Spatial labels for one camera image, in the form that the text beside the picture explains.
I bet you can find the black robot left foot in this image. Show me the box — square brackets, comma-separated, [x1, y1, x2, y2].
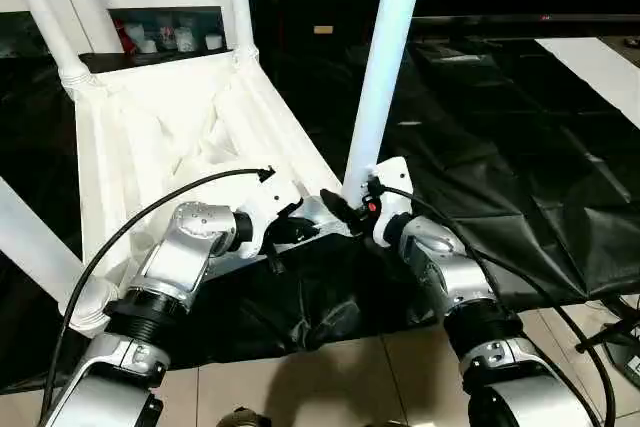
[214, 407, 273, 427]

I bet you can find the white plastic table leg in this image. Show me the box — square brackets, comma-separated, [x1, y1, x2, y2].
[224, 0, 261, 60]
[0, 0, 99, 90]
[341, 0, 430, 204]
[0, 177, 113, 336]

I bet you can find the white flat sheet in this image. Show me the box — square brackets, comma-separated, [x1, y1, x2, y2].
[534, 37, 640, 106]

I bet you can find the red bottle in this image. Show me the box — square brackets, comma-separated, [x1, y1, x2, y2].
[116, 21, 137, 54]

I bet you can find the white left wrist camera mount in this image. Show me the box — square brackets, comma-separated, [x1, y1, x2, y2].
[236, 175, 303, 260]

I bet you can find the black plastic mat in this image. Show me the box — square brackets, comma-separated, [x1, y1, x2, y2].
[0, 35, 640, 393]

